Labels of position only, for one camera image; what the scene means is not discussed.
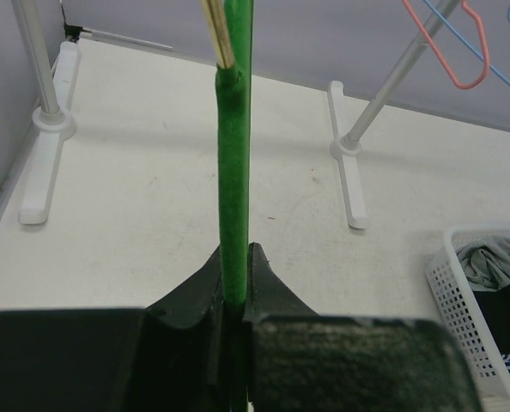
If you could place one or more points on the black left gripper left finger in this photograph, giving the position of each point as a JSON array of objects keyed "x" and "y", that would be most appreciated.
[{"x": 163, "y": 357}]

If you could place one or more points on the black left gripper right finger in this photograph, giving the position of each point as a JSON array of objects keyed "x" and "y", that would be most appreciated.
[{"x": 303, "y": 361}]

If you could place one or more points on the grey tank top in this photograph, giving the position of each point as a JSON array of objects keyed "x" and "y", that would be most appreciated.
[{"x": 486, "y": 263}]

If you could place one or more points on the black garment with green stripe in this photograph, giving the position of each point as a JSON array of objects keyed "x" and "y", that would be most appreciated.
[{"x": 495, "y": 307}]

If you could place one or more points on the green velvet hanger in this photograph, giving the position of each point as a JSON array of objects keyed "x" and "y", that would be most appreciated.
[{"x": 233, "y": 96}]

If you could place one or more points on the copper wire hanger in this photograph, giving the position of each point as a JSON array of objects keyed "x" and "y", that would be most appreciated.
[{"x": 218, "y": 29}]

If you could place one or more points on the pink wire hanger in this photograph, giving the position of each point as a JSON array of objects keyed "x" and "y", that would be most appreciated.
[{"x": 455, "y": 34}]

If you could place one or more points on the white plastic laundry basket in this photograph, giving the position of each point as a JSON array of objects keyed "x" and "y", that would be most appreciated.
[{"x": 460, "y": 312}]

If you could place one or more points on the aluminium table frame rail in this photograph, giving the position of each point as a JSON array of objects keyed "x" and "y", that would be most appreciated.
[{"x": 76, "y": 32}]

